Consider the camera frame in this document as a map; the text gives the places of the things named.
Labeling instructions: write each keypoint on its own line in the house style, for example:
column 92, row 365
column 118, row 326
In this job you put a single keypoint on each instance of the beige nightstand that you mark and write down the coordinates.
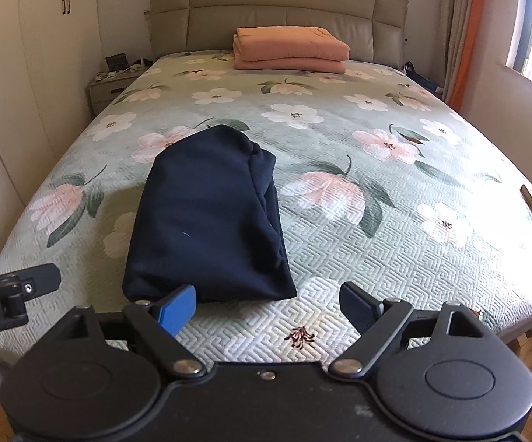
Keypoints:
column 101, row 93

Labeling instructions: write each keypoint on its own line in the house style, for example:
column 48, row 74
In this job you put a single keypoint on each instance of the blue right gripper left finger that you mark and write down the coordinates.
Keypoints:
column 154, row 326

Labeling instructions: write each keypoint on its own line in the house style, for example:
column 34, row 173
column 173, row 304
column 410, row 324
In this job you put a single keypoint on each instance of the dark bag beside bed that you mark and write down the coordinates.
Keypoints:
column 409, row 70

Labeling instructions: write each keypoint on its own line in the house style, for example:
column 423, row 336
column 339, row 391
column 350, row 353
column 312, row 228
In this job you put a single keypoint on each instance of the folded pink blanket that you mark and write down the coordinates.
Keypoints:
column 301, row 48

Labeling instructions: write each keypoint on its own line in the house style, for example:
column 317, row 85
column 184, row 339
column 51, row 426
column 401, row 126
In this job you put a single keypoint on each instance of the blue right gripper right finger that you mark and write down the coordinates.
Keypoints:
column 378, row 323

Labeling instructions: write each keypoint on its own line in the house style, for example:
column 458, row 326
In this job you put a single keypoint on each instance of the floral quilted bedspread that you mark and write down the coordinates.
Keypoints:
column 379, row 183

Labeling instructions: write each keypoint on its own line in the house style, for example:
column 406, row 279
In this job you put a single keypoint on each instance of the navy zip hoodie white stripes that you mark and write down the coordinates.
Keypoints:
column 209, row 217

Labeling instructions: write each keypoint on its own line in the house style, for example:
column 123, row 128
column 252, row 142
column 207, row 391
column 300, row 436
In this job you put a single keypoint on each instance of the dark box on nightstand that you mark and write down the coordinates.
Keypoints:
column 117, row 62

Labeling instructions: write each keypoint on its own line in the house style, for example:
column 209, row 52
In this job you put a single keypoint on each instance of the white wardrobe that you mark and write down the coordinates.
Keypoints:
column 49, row 51

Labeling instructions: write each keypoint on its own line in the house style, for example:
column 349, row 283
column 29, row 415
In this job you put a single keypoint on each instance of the beige and orange curtain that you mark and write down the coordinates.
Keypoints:
column 460, row 22

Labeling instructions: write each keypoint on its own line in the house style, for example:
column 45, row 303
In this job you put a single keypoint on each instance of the beige padded headboard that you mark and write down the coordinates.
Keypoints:
column 374, row 29

